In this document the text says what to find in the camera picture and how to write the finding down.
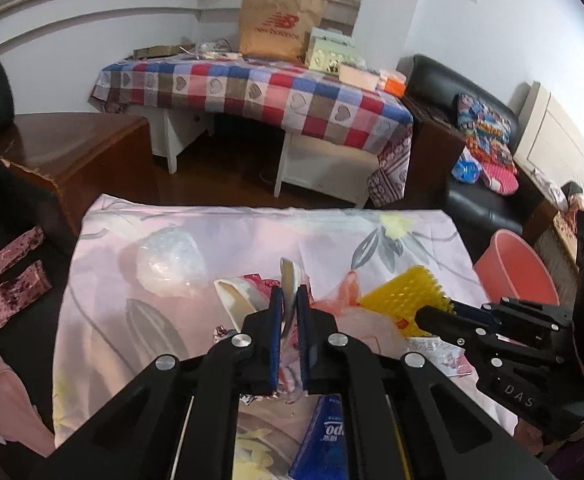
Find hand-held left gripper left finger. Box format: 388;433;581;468
29;285;285;480

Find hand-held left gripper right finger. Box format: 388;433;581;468
294;285;555;480

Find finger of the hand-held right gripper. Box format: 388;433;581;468
450;297;573;361
415;305;516;386

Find silver foil wrapper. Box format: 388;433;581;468
214;257;317;406

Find yellow spiky plastic brush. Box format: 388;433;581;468
361;266;454;339

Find pink plastic bucket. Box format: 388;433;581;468
473;229;561;307

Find white red printed wrapper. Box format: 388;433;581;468
406;337;476;379

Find cream and red snack wrapper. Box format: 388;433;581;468
214;274;280;333

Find pink plastic bag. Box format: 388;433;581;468
312;270;409;357

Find black leather sofa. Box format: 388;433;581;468
399;54;544;242

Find blue and white packet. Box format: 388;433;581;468
288;394;353;480

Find crumpled clear plastic bag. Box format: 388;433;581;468
134;227;211;297

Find blue plastic bag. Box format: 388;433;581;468
452;157;483;184

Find pink floral cloth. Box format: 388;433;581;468
52;194;521;480

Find white table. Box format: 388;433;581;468
147;107;379;207

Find dark wooden side cabinet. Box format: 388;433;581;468
402;95;468;197

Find colourful patchwork cushion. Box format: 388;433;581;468
454;92;521;196

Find white headboard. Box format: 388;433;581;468
512;81;584;212

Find checked heart tablecloth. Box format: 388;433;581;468
90;55;415;208

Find pale flat box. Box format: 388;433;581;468
339;62;380;92

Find low wooden cabinet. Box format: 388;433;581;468
0;112;161;237

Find green printed box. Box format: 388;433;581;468
306;40;361;78

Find pink garment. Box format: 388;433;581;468
0;337;55;459

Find pale green box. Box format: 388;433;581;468
312;27;351;46

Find flat cardboard box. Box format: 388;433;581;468
134;45;183;60

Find brown paper bag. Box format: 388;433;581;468
238;0;327;63

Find white cable bundle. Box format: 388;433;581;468
182;37;243;61

